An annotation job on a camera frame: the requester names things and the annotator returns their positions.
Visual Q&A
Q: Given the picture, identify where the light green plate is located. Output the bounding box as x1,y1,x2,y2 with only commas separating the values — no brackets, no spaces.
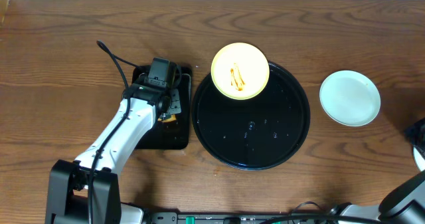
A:
319,70,381,127

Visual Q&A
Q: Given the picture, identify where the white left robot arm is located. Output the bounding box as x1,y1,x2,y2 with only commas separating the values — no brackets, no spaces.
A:
45,84,191,223

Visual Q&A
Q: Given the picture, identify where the yellow plate with sauce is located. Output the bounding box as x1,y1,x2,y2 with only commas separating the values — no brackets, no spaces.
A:
211,43,270,100

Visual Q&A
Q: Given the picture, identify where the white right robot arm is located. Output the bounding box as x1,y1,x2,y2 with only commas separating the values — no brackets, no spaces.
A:
329,119,424,224

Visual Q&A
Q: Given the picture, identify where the black rectangular water tray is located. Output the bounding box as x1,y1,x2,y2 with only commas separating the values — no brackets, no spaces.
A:
136,66,192,150

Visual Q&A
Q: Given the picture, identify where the round black serving tray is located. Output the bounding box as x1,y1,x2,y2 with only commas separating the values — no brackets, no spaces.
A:
191,62,311,170

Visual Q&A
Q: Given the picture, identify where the green and orange sponge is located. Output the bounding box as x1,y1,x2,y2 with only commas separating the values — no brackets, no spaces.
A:
157,114,177,123

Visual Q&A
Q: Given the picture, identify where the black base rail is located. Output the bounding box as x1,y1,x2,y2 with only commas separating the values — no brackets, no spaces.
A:
145,211,336,224

